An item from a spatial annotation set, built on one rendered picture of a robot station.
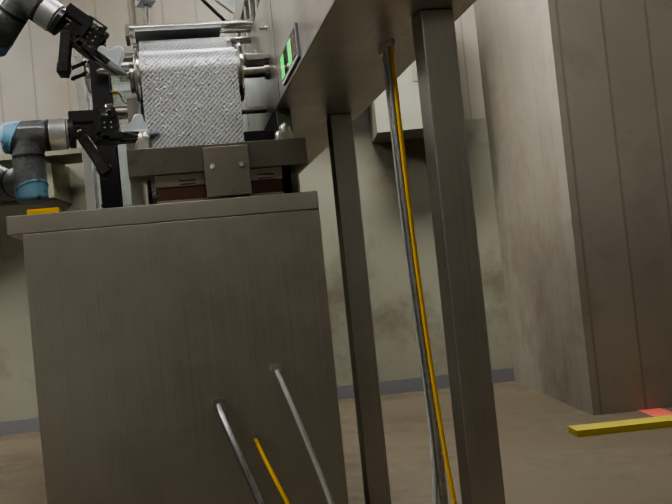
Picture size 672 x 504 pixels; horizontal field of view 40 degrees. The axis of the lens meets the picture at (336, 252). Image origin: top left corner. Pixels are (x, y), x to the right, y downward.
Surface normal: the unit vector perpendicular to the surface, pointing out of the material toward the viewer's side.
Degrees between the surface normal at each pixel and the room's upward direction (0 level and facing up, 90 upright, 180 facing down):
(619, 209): 90
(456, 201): 90
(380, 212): 90
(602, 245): 90
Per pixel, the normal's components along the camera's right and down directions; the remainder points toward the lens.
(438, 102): 0.18, -0.05
